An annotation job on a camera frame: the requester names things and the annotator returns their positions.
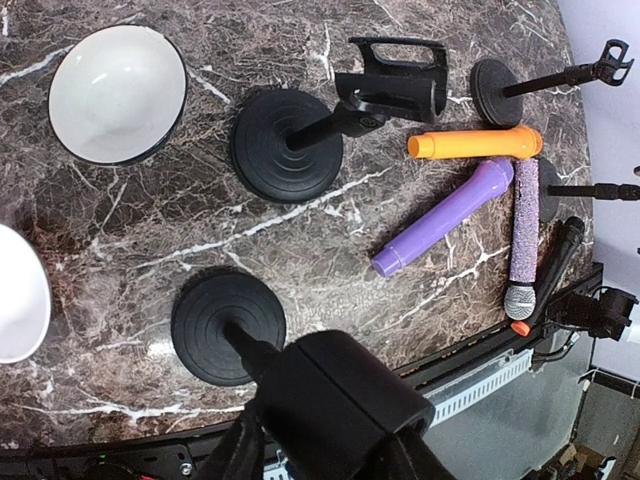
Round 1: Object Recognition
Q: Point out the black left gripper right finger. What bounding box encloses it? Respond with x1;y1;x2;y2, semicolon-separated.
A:
372;429;454;480

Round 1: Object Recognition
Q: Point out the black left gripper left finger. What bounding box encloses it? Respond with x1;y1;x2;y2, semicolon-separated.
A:
195;400;265;480

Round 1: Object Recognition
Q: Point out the glitter microphone silver head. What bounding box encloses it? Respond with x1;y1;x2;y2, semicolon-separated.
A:
504;159;539;321

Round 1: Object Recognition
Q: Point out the tall stand large clip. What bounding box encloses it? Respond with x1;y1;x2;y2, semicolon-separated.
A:
229;37;448;204

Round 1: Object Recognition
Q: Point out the small black stand right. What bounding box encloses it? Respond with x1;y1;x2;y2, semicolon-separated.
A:
538;159;639;223

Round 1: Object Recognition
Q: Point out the small black stand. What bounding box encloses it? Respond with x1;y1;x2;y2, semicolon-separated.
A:
469;39;635;129
538;159;639;223

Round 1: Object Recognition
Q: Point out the small black stand rear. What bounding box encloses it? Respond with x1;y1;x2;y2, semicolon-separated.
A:
469;39;635;129

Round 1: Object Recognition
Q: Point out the white cup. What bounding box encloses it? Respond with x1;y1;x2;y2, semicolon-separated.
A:
1;225;53;364

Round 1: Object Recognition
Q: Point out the black microphone orange cap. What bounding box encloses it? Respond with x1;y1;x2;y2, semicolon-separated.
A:
511;216;585;337

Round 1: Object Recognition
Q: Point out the purple toy microphone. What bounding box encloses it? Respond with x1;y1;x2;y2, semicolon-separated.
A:
371;157;514;278

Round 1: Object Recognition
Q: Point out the orange toy microphone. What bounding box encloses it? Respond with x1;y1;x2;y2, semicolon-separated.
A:
407;125;544;160

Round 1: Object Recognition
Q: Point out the white bowl black rim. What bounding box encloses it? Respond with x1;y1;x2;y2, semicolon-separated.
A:
48;24;188;166

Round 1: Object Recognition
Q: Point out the white cable duct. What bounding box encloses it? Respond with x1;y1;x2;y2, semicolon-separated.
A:
263;348;533;480

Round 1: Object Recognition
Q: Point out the black stand ring clip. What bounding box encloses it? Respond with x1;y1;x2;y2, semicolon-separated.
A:
170;269;437;467

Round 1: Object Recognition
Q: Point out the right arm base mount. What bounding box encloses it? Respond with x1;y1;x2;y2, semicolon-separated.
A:
546;287;639;341

